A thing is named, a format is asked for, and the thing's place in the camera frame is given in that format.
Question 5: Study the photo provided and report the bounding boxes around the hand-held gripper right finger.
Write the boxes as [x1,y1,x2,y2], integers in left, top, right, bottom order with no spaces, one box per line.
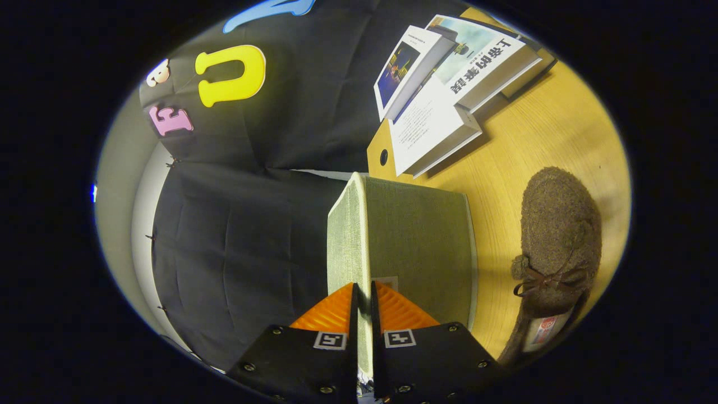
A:
[370,281,505,403]

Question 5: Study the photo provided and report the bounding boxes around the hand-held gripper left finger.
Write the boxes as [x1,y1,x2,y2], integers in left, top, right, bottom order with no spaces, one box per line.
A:
[227,282,360,403]

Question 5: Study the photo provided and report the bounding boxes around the green fabric storage box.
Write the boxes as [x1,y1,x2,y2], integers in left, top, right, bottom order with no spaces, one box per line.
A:
[327,172,478,382]

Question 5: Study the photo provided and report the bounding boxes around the brown fuzzy shoe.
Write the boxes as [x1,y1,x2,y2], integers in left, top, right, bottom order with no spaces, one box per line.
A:
[496,166,602,368]

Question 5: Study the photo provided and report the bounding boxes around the white book with text cover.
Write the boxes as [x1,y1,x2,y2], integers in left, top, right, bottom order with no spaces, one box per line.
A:
[389,76,483,178]

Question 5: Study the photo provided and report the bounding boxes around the white book with sky cover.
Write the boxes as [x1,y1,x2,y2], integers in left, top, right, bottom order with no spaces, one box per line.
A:
[425,14,542,113]

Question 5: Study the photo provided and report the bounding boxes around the black book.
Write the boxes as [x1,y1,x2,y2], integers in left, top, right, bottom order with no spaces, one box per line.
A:
[499,42,559,100]

